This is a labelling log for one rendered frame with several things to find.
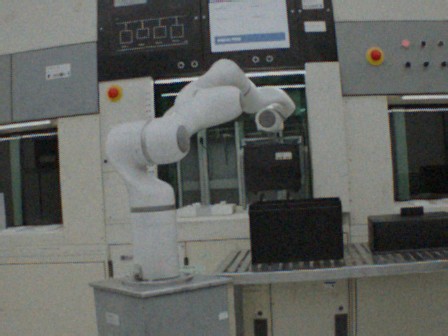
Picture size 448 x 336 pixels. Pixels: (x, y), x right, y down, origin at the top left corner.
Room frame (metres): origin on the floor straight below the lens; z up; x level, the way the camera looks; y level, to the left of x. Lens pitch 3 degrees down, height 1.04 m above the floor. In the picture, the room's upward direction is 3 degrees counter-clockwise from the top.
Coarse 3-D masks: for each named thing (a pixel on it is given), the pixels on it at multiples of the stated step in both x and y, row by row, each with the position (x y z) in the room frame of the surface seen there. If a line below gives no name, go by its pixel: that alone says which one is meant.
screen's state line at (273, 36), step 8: (272, 32) 2.52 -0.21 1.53; (216, 40) 2.55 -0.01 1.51; (224, 40) 2.54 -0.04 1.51; (232, 40) 2.54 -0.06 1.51; (240, 40) 2.54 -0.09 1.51; (248, 40) 2.53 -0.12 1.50; (256, 40) 2.53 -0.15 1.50; (264, 40) 2.53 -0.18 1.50; (272, 40) 2.52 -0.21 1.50; (280, 40) 2.52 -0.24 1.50
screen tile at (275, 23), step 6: (252, 6) 2.53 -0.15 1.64; (258, 6) 2.53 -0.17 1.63; (264, 6) 2.53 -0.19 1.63; (270, 6) 2.52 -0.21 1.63; (252, 12) 2.53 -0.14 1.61; (258, 12) 2.53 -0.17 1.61; (264, 12) 2.53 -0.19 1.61; (270, 12) 2.52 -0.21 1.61; (276, 12) 2.52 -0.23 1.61; (282, 12) 2.52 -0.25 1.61; (270, 18) 2.52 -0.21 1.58; (276, 18) 2.52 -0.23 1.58; (282, 18) 2.52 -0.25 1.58; (252, 24) 2.53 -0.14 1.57; (258, 24) 2.53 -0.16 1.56; (264, 24) 2.53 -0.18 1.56; (270, 24) 2.52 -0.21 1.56; (276, 24) 2.52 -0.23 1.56; (282, 24) 2.52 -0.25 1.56; (252, 30) 2.53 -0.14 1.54
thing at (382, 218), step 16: (400, 208) 2.22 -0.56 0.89; (416, 208) 2.21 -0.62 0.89; (368, 224) 2.31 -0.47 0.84; (384, 224) 2.09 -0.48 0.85; (400, 224) 2.09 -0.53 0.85; (416, 224) 2.08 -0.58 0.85; (432, 224) 2.07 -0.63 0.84; (368, 240) 2.35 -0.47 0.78; (384, 240) 2.09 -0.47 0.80; (400, 240) 2.09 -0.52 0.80; (416, 240) 2.08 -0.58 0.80; (432, 240) 2.07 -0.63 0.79
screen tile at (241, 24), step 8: (216, 8) 2.55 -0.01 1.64; (224, 8) 2.54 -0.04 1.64; (232, 8) 2.54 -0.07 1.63; (216, 16) 2.55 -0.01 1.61; (240, 16) 2.54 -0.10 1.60; (216, 24) 2.55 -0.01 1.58; (224, 24) 2.54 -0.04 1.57; (232, 24) 2.54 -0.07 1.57; (240, 24) 2.54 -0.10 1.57; (216, 32) 2.55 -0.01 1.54; (224, 32) 2.54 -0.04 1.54
